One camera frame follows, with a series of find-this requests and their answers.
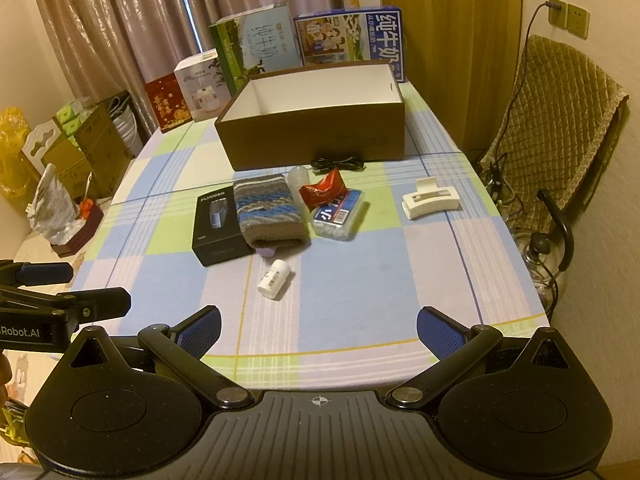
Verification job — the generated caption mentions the checkered tablecloth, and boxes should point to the checkered tablecloth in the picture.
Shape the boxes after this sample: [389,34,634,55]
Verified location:
[74,84,547,389]

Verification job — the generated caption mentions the person's left hand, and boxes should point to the person's left hand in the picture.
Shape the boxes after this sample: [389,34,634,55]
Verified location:
[0,352,12,405]

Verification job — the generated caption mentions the green milk carton box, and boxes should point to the green milk carton box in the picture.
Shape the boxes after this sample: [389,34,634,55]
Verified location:
[209,2,304,96]

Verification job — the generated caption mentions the wall power socket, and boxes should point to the wall power socket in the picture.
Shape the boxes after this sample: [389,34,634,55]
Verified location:
[547,0,590,40]

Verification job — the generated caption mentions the black usb cable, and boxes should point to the black usb cable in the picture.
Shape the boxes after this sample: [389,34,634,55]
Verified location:
[309,155,367,172]

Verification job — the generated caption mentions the white pill bottle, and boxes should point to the white pill bottle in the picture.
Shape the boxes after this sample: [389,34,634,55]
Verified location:
[257,259,291,299]

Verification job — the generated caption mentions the red snack packet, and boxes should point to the red snack packet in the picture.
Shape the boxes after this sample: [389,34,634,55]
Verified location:
[298,168,347,211]

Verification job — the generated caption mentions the red gift box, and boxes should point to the red gift box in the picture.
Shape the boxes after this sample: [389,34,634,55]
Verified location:
[144,73,192,133]

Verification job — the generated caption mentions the white hair claw clip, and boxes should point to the white hair claw clip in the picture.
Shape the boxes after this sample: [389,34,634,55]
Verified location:
[401,177,460,220]

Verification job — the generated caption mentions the brown cardboard storage box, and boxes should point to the brown cardboard storage box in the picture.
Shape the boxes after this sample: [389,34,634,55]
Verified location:
[215,61,406,171]

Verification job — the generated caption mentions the tissue box with foil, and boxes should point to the tissue box with foil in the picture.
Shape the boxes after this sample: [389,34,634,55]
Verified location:
[26,164,104,258]

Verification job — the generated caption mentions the striped knitted sock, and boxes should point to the striped knitted sock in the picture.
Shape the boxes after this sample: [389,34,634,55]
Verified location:
[233,174,309,249]

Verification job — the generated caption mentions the pink curtain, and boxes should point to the pink curtain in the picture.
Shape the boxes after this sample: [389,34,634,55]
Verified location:
[36,0,342,133]

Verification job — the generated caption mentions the black shaver box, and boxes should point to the black shaver box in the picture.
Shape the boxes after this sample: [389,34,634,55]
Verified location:
[192,186,254,266]

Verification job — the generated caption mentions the blue milk carton box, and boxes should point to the blue milk carton box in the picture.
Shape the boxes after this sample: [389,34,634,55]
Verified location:
[294,6,406,82]

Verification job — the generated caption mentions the brown cardboard boxes pile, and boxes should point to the brown cardboard boxes pile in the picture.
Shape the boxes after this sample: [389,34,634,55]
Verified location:
[22,91,142,200]

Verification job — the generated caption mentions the blue dental floss box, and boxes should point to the blue dental floss box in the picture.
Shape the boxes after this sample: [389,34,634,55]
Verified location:
[310,190,363,240]

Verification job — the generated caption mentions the quilted cushioned chair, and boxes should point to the quilted cushioned chair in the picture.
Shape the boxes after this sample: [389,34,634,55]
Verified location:
[482,35,629,231]

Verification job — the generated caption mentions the yellow plastic bag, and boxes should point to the yellow plastic bag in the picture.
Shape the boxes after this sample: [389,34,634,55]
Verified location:
[0,106,38,216]

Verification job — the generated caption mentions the purple cream tube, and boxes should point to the purple cream tube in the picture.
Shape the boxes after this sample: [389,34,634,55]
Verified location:
[256,247,277,258]

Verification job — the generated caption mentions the wooden wardrobe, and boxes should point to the wooden wardrobe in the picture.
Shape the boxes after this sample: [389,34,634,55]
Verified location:
[382,0,523,154]

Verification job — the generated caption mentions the black power cord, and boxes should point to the black power cord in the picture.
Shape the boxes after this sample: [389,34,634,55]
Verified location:
[487,1,564,221]

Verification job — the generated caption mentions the clear plastic cup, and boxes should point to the clear plastic cup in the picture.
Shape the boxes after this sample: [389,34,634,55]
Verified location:
[285,166,310,222]

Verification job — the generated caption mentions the white humidifier box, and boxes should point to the white humidifier box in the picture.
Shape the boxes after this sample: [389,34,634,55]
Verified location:
[174,49,231,122]

